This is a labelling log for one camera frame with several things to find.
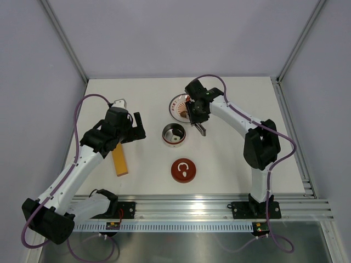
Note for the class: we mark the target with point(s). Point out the right aluminium frame post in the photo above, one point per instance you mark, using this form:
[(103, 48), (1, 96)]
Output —
[(317, 10)]

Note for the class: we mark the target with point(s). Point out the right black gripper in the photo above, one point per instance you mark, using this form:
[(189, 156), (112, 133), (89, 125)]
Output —
[(194, 119)]

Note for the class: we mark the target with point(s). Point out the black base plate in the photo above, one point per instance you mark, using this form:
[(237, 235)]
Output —
[(241, 210), (126, 210)]

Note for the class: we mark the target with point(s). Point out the red lunch box lid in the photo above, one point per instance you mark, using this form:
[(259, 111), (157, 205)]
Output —
[(183, 170)]

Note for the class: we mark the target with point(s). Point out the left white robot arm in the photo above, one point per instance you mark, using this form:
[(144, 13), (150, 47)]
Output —
[(52, 215)]

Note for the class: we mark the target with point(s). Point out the aluminium frame post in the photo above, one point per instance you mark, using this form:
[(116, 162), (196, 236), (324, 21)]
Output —
[(317, 10), (59, 31)]

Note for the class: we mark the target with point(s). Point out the perforated cable tray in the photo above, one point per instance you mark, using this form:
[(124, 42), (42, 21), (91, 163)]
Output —
[(165, 227)]

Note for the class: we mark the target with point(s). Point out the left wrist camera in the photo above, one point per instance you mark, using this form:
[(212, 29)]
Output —
[(120, 103)]

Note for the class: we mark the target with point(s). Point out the yellow wooden block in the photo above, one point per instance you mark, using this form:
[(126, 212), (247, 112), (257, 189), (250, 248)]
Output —
[(119, 160)]

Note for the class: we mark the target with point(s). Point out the brown fried food piece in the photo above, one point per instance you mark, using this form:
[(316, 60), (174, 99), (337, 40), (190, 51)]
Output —
[(183, 114)]

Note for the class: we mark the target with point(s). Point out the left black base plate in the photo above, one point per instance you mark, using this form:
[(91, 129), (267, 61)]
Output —
[(126, 210)]

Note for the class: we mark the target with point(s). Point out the metal food tongs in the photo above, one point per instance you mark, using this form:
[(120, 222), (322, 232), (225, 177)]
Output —
[(201, 129)]

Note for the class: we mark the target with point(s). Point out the white patterned plate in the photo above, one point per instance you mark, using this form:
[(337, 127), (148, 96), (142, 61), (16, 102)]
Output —
[(177, 105)]

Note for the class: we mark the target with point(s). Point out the black seaweed piece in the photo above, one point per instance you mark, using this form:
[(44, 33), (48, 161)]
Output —
[(178, 133)]

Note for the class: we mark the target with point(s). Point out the steel lunch box bowl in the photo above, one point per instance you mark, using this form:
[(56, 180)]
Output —
[(166, 134)]

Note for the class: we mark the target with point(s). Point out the white tofu cube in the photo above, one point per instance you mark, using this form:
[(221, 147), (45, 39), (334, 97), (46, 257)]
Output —
[(174, 139)]

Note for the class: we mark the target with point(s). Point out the left aluminium frame post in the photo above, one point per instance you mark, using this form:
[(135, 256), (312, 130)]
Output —
[(59, 31)]

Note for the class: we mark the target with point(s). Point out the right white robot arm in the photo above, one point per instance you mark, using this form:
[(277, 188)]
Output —
[(261, 144)]

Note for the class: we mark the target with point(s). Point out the aluminium front rail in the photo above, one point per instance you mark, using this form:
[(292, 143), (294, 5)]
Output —
[(214, 207)]

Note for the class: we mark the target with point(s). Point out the aluminium rail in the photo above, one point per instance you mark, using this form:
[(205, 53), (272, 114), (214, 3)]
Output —
[(311, 191), (214, 207)]

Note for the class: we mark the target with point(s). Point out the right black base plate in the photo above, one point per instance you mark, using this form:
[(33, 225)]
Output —
[(241, 210)]

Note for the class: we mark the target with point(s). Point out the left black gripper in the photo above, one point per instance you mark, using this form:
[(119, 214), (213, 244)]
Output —
[(138, 133)]

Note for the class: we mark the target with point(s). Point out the right side aluminium rail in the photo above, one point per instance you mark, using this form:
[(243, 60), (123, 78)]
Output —
[(311, 191)]

